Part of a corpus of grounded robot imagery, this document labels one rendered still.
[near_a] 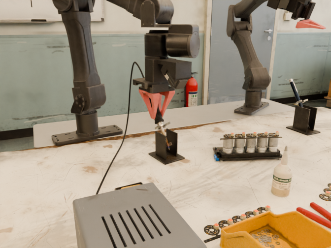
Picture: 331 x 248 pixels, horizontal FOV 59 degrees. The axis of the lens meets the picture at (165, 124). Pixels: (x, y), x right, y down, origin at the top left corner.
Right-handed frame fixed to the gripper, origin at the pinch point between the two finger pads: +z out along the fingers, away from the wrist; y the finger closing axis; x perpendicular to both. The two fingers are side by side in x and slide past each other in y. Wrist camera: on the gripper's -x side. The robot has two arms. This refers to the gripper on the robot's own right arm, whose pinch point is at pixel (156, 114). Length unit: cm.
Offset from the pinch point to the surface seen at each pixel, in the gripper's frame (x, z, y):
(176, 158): -7.4, 9.5, 0.8
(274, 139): -20.7, 4.5, 20.1
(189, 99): 201, 59, 179
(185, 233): -39.3, 0.2, -22.0
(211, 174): -17.9, 9.8, 2.5
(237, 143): -16.0, 5.2, 12.5
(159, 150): -3.9, 8.0, -1.8
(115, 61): 234, 15, 101
